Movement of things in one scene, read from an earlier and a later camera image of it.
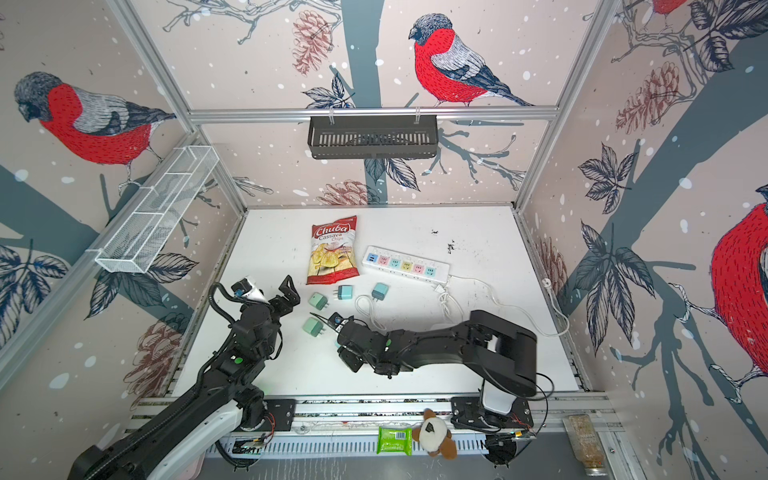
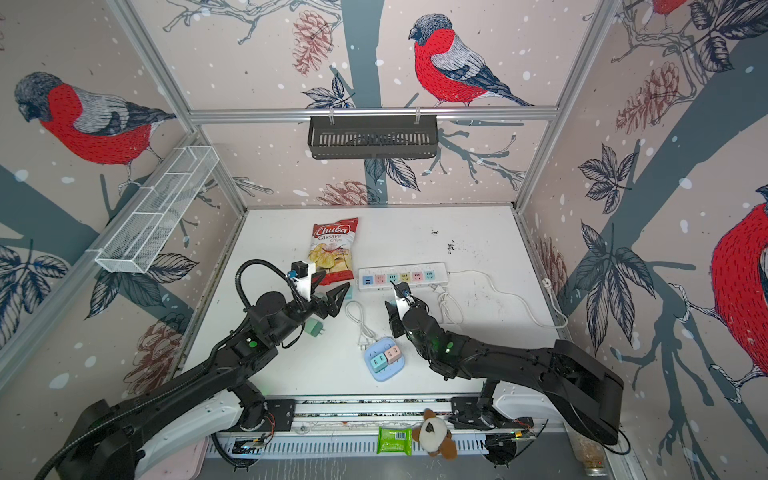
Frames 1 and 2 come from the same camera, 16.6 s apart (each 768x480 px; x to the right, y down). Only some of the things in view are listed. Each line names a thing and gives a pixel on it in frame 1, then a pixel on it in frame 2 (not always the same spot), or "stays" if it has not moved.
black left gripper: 291,297 → 330,306
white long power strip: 406,264 → 378,277
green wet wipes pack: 391,440 stays
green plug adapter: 313,326 stays
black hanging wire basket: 373,136 stays
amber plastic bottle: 586,444 stays
